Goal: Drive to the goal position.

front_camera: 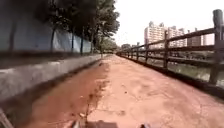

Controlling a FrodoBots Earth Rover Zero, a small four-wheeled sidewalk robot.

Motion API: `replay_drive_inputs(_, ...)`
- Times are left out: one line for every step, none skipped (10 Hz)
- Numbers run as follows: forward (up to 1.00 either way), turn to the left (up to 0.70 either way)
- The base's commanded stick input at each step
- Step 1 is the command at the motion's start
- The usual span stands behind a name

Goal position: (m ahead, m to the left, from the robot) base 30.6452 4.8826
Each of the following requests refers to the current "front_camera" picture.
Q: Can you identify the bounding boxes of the dark wooden rail fence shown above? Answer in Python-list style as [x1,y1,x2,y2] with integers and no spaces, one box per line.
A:
[115,9,224,100]

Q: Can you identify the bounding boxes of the reddish brown paved path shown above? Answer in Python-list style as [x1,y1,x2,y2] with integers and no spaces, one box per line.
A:
[20,53,224,128]

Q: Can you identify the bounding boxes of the pale high-rise buildings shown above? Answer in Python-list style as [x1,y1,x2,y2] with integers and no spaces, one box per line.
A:
[143,20,208,50]

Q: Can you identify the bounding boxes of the robot's own part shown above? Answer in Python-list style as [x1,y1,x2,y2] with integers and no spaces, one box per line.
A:
[139,123,152,128]
[70,120,81,128]

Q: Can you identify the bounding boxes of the pale tall barrier wall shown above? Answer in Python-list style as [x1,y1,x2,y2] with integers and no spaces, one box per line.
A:
[0,9,92,56]

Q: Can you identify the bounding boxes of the low grey concrete wall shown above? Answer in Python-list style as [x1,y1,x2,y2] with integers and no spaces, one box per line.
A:
[0,53,103,104]

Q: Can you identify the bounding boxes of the row of trees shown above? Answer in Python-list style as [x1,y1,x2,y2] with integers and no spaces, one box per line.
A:
[6,0,121,58]

